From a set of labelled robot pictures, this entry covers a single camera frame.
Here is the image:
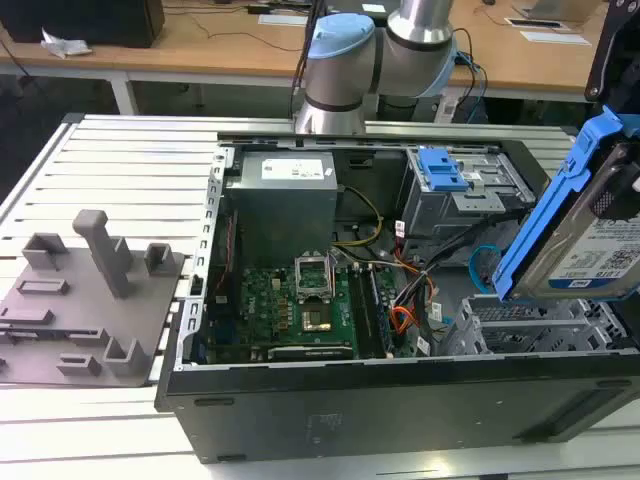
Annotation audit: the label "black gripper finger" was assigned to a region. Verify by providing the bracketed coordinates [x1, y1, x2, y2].
[584, 0, 632, 105]
[617, 142, 640, 194]

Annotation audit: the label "hard disk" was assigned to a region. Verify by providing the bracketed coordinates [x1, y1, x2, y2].
[492, 105, 640, 304]

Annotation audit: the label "blue disk data wire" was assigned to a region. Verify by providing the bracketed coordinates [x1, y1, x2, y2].
[468, 243, 502, 297]

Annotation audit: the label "metal disk bay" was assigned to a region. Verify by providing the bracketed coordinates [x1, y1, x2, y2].
[442, 294, 629, 357]

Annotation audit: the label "white paper sheet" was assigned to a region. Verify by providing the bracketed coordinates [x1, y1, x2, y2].
[258, 13, 312, 27]
[519, 29, 594, 47]

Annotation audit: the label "blue plastic cage latch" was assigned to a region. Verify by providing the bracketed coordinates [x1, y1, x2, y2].
[418, 147, 472, 192]

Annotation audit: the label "metal drive cage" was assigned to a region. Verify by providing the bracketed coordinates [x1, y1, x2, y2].
[401, 146, 534, 254]

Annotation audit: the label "black bin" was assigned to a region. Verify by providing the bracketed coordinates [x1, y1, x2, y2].
[377, 92, 420, 122]

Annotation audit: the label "black RAM stick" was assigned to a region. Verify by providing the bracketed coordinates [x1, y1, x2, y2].
[368, 264, 394, 359]

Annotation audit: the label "metal socket cover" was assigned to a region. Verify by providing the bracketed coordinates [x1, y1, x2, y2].
[293, 252, 335, 302]

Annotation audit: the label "CPU socket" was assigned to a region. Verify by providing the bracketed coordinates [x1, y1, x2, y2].
[299, 304, 335, 335]

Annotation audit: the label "grey power supply unit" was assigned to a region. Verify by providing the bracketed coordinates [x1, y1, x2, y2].
[223, 151, 340, 254]

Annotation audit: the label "black expansion card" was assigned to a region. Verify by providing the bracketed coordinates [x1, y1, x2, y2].
[267, 342, 354, 362]

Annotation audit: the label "black open PC case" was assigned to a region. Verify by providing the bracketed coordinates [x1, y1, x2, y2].
[154, 130, 640, 464]

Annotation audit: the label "green motherboard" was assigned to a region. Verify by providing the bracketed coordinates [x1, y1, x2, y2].
[207, 259, 416, 362]

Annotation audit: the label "wooden desk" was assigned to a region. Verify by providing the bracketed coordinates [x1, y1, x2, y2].
[0, 0, 640, 104]

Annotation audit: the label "black box on desk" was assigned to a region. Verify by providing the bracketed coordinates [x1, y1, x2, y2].
[0, 0, 166, 50]

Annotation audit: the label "crumpled white paper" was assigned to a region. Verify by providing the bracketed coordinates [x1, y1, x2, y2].
[40, 27, 94, 59]

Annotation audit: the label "grey parts rack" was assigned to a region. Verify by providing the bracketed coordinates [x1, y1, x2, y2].
[0, 208, 187, 387]

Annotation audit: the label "blue cable behind arm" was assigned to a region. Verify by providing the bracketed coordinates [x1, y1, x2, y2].
[453, 49, 490, 104]

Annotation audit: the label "black cable bundle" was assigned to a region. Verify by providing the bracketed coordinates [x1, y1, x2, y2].
[394, 212, 529, 346]

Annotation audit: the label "yellow and black wires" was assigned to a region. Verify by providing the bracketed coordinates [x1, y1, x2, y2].
[333, 186, 386, 247]

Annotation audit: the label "orange flat wire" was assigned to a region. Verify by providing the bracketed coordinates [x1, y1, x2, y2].
[391, 305, 422, 342]

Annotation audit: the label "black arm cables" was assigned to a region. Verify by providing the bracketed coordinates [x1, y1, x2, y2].
[291, 0, 329, 122]

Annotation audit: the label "thin red wire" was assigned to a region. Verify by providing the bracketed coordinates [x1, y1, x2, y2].
[213, 212, 237, 297]

